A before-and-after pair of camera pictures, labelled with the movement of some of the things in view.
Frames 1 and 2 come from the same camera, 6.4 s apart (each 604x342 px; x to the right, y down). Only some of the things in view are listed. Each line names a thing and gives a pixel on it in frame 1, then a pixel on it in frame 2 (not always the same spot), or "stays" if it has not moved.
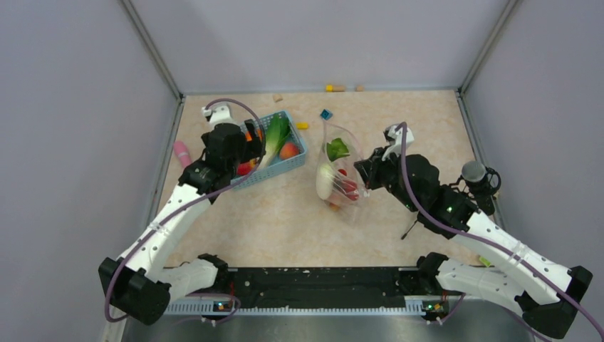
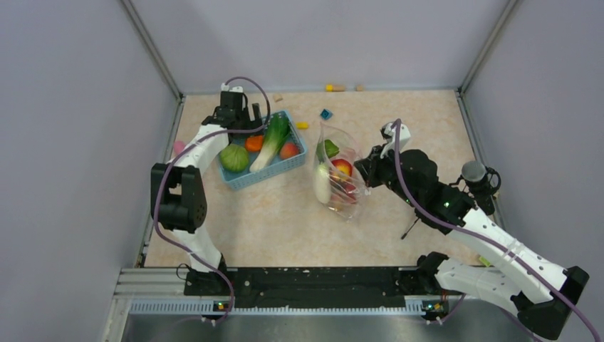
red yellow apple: [246, 167] -> [343, 167]
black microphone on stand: [478, 184] stays
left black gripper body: [253, 149] -> [244, 117]
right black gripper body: [384, 173] stays
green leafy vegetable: [277, 130] stays
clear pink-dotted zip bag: [337, 182] stays
